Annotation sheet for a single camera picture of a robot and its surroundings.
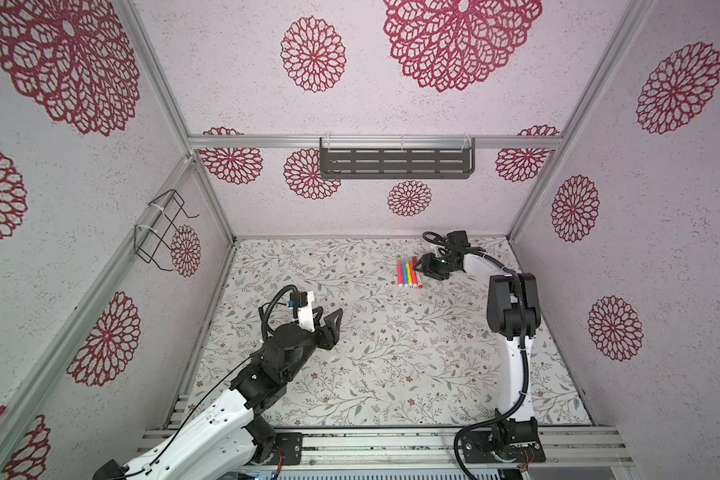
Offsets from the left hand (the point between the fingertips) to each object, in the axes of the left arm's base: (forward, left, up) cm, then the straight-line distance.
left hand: (332, 314), depth 75 cm
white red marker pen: (+25, -29, -19) cm, 43 cm away
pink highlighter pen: (+29, -22, -21) cm, 42 cm away
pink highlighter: (+25, -27, -20) cm, 42 cm away
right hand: (+30, -29, -17) cm, 45 cm away
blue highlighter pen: (+28, -24, -21) cm, 43 cm away
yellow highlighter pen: (+28, -25, -21) cm, 43 cm away
